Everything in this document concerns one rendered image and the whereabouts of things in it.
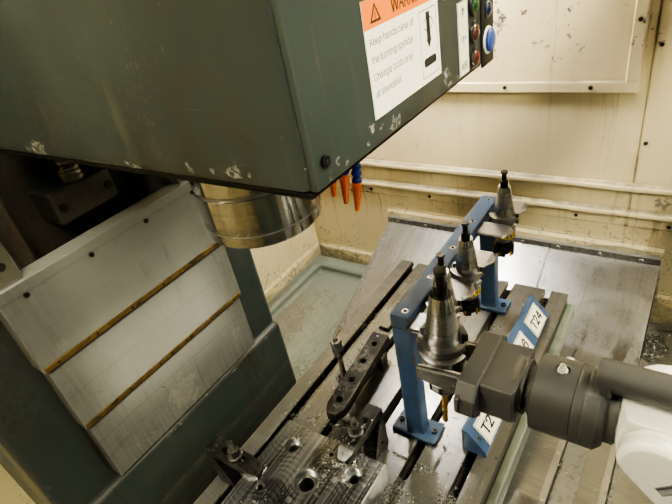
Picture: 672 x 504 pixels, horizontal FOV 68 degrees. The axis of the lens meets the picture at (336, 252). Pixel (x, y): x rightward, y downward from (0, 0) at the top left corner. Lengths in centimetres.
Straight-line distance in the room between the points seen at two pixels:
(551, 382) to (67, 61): 62
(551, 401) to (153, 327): 84
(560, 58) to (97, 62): 118
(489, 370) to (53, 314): 76
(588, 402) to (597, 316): 104
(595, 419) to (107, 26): 61
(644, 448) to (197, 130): 51
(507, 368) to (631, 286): 107
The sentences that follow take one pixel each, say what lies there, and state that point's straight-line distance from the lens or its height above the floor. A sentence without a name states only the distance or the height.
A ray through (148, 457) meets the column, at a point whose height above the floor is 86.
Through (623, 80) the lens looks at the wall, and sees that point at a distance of 149.
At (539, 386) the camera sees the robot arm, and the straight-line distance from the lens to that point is 60.
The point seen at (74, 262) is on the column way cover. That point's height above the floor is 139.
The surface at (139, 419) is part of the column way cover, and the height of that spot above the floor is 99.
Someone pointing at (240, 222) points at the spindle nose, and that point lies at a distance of 61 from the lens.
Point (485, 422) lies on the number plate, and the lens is 110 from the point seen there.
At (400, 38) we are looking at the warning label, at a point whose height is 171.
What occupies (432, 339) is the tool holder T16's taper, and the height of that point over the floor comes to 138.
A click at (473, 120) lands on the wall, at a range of 162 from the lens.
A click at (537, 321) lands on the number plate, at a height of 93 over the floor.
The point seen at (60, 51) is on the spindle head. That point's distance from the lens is 63.
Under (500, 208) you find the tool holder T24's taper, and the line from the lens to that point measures 115.
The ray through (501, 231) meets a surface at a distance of 113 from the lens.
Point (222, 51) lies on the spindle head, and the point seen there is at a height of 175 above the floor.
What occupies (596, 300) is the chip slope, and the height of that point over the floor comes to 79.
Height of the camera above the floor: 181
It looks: 32 degrees down
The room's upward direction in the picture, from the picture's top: 12 degrees counter-clockwise
